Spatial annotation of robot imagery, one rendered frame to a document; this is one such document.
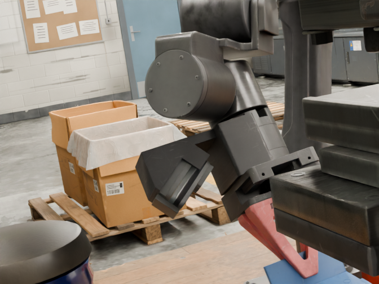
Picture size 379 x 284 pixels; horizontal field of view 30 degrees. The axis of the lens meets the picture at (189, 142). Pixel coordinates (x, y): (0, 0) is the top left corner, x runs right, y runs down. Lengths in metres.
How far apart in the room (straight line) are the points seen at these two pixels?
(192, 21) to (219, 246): 0.48
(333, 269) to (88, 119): 3.89
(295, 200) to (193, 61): 0.20
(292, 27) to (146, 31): 10.69
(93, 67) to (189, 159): 10.77
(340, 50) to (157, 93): 8.84
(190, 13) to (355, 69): 8.53
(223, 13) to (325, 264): 0.24
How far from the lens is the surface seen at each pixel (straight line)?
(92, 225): 4.11
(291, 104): 0.85
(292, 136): 0.84
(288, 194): 0.42
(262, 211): 0.61
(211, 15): 0.66
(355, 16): 0.39
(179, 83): 0.58
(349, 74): 9.31
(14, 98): 11.23
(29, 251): 0.18
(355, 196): 0.38
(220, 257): 1.02
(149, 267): 1.03
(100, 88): 11.40
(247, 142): 0.62
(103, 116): 4.50
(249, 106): 0.64
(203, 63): 0.58
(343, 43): 9.32
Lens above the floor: 1.25
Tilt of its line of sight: 10 degrees down
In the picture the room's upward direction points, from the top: 9 degrees counter-clockwise
